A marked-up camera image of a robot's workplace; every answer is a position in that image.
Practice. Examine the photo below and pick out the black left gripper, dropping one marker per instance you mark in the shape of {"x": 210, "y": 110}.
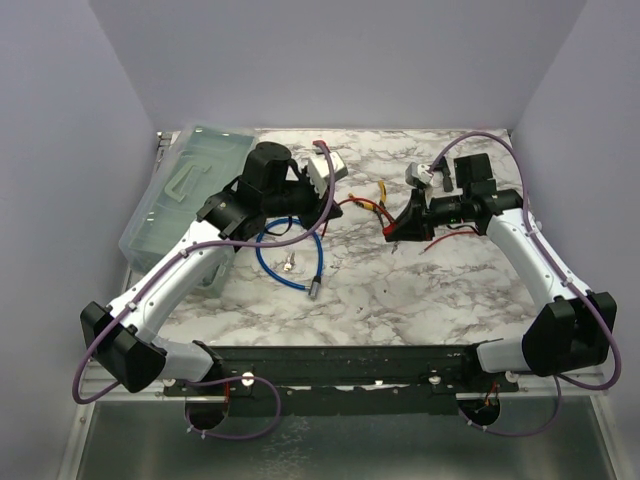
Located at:
{"x": 318, "y": 204}

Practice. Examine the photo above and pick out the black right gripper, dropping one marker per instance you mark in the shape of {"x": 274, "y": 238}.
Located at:
{"x": 413, "y": 223}

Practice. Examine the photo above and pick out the red cable lock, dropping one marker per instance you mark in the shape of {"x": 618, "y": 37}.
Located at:
{"x": 380, "y": 209}

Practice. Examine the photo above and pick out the small silver key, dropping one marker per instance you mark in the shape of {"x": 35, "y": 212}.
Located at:
{"x": 289, "y": 262}

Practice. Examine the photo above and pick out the blue cable lock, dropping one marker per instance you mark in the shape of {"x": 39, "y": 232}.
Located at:
{"x": 307, "y": 274}

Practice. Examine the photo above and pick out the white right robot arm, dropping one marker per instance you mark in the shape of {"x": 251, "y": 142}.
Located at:
{"x": 572, "y": 323}

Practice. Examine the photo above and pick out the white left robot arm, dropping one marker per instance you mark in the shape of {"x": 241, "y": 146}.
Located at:
{"x": 123, "y": 336}

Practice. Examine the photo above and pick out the black t-shaped tool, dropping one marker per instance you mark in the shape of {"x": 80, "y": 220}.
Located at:
{"x": 443, "y": 168}

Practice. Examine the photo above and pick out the clear plastic storage box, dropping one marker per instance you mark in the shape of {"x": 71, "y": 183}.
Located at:
{"x": 193, "y": 164}

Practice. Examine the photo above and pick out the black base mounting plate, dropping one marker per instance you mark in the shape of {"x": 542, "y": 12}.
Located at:
{"x": 349, "y": 380}

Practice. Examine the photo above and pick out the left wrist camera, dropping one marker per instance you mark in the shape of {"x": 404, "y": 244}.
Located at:
{"x": 318, "y": 171}

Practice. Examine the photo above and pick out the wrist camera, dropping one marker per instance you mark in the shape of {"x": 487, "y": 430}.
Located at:
{"x": 318, "y": 171}
{"x": 418, "y": 175}

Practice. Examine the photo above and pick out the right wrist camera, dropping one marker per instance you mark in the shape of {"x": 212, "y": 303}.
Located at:
{"x": 418, "y": 175}

